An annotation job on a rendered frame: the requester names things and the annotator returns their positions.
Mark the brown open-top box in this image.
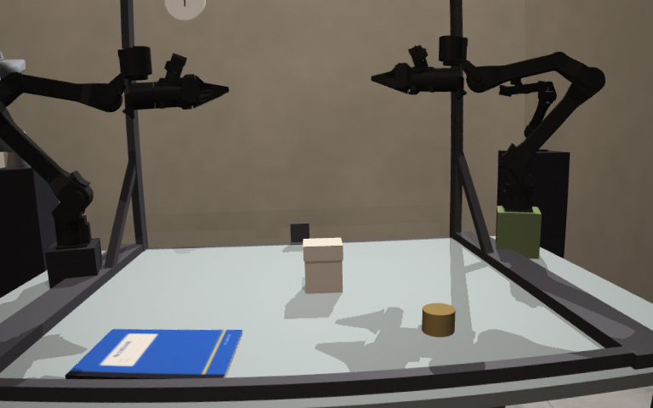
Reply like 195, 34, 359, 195
304, 260, 343, 294

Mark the blue notebook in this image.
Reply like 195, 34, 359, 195
65, 329, 243, 379

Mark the brown cylinder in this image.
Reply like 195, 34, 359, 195
422, 303, 456, 337

